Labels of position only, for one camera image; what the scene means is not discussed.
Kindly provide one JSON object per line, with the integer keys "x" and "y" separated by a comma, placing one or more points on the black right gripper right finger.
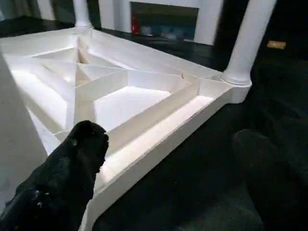
{"x": 279, "y": 187}

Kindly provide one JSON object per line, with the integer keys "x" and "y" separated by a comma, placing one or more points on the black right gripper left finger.
{"x": 57, "y": 187}

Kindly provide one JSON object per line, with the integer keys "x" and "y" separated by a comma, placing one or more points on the white plastic table leg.
{"x": 82, "y": 12}
{"x": 14, "y": 134}
{"x": 250, "y": 38}

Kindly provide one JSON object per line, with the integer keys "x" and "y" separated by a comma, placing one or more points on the white plastic table top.
{"x": 144, "y": 101}

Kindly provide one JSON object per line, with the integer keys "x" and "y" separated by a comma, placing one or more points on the black table mat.
{"x": 202, "y": 183}

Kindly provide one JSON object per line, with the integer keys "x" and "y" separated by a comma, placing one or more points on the small yellow label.
{"x": 276, "y": 44}

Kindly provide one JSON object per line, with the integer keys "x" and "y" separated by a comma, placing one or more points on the black tall cabinet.
{"x": 293, "y": 19}

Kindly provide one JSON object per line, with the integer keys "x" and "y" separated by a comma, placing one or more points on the white glass-door cabinet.
{"x": 209, "y": 19}

